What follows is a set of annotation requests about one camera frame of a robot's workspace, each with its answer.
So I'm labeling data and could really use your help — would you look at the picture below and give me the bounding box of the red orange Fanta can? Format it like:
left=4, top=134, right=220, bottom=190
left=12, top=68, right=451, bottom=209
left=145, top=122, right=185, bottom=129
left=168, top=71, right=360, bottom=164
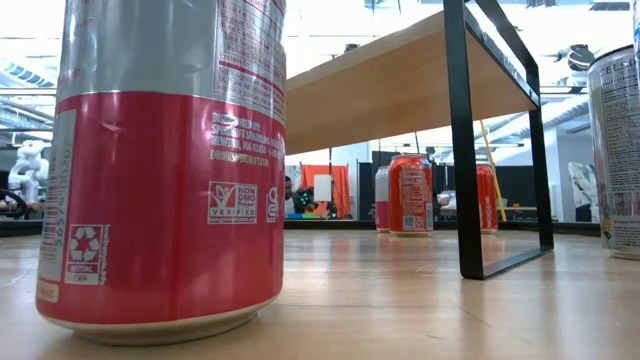
left=475, top=163, right=500, bottom=235

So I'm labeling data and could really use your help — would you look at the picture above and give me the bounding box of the red can white nutrition label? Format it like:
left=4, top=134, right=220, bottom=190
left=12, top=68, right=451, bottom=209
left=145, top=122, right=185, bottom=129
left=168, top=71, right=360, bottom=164
left=388, top=153, right=435, bottom=238

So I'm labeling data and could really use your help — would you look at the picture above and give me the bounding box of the orange cloth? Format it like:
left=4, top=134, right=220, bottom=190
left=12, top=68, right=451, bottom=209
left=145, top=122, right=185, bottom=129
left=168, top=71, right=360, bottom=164
left=299, top=163, right=352, bottom=219

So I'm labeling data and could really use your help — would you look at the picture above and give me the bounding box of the black partition screen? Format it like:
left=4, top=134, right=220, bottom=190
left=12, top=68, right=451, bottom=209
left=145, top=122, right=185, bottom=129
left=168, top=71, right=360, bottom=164
left=357, top=149, right=539, bottom=221

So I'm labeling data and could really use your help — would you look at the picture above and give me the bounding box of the grey white patterned sheet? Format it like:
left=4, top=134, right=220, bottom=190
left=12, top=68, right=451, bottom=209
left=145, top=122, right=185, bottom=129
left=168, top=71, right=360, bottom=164
left=567, top=160, right=599, bottom=222

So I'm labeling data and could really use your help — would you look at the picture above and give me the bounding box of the person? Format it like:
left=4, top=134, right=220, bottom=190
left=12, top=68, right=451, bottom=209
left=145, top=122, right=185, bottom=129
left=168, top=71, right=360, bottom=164
left=284, top=175, right=301, bottom=217

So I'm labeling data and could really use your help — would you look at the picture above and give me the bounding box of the silver red raspberry lime can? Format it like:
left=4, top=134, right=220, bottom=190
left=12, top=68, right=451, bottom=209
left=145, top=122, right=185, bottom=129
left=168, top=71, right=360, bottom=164
left=374, top=165, right=392, bottom=234
left=34, top=0, right=287, bottom=346

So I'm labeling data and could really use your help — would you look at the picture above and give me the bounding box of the slim silver can blue tab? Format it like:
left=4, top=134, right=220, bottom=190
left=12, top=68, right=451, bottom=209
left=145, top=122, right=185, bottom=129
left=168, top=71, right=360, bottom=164
left=587, top=43, right=640, bottom=261

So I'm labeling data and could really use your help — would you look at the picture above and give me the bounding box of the yellow cable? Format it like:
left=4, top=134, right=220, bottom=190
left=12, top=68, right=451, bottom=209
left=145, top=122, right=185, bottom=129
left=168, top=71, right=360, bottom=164
left=478, top=119, right=508, bottom=223

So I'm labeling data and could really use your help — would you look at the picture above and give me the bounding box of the white board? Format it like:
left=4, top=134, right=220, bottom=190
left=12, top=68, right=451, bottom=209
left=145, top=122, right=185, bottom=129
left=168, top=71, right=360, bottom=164
left=313, top=173, right=333, bottom=204

